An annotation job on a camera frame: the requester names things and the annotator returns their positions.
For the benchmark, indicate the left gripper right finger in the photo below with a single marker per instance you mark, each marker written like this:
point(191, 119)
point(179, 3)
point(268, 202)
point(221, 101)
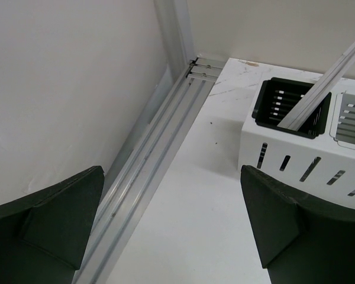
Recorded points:
point(300, 238)

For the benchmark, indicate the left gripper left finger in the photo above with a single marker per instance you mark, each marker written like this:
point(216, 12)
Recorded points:
point(44, 235)

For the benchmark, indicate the white utensil holder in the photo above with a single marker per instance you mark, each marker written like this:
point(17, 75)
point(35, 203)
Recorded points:
point(324, 166)

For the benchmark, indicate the black insert cup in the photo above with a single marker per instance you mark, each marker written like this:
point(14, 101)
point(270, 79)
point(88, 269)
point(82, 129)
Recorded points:
point(278, 96)

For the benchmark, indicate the aluminium rail left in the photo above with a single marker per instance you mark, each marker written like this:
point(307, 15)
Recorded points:
point(132, 190)

